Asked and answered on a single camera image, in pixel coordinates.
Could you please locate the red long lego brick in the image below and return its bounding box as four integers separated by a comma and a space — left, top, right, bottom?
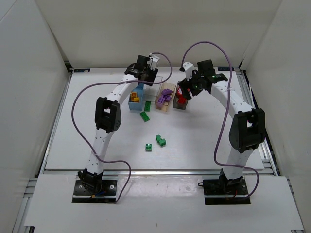
177, 96, 187, 104

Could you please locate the red curved lego brick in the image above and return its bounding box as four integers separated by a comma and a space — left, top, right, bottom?
176, 88, 182, 98

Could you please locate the small purple lego brick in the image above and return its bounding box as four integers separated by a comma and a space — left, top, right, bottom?
163, 95, 172, 102

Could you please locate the purple lego brick with studs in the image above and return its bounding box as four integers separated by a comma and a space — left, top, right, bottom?
161, 89, 173, 96

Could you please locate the green lego plate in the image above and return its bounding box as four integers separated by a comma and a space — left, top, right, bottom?
144, 101, 151, 112
140, 111, 150, 122

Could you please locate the small green lego cube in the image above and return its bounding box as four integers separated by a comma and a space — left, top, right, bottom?
155, 134, 162, 143
159, 138, 166, 147

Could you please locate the green lego brick bottom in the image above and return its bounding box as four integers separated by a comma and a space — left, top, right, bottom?
145, 143, 152, 152

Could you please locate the orange transparent lego brick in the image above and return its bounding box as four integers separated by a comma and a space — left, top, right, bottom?
131, 92, 138, 100

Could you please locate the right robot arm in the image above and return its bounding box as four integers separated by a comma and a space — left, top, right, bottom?
179, 60, 265, 183

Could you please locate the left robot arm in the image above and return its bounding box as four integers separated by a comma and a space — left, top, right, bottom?
71, 52, 172, 188

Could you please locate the smoky grey plastic container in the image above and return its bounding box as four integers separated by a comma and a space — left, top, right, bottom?
173, 82, 188, 110

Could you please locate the light blue plastic container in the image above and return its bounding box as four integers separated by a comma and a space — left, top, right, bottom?
128, 83, 144, 111

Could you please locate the blue label sticker right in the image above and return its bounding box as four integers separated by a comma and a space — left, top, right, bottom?
217, 67, 235, 72

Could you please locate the blue label sticker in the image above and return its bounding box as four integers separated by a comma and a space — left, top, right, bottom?
73, 68, 90, 73
217, 67, 235, 72

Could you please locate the amber transparent plastic container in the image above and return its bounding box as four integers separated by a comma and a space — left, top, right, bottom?
155, 82, 176, 112

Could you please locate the clear plastic container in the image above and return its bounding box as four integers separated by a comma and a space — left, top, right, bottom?
143, 84, 162, 102

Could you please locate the blue label sticker left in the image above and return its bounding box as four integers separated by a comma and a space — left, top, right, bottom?
73, 68, 90, 73

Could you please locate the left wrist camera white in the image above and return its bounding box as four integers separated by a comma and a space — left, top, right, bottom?
147, 54, 160, 70

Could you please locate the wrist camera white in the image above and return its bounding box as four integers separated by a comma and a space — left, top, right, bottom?
179, 62, 195, 81
147, 54, 160, 70

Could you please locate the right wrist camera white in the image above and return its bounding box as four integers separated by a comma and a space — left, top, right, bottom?
179, 62, 195, 81

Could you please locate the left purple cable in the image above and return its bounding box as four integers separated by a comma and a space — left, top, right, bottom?
71, 51, 173, 203

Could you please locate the purple cable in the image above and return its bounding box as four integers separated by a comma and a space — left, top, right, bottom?
71, 51, 173, 203
181, 41, 259, 197

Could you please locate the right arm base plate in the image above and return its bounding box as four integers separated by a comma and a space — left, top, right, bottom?
198, 179, 251, 205

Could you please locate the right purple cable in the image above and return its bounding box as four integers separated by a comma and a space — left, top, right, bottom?
181, 41, 259, 197

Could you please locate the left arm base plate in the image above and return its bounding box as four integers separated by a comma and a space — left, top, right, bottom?
71, 177, 118, 204

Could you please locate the aluminium frame rail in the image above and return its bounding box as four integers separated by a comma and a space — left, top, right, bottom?
38, 167, 280, 177

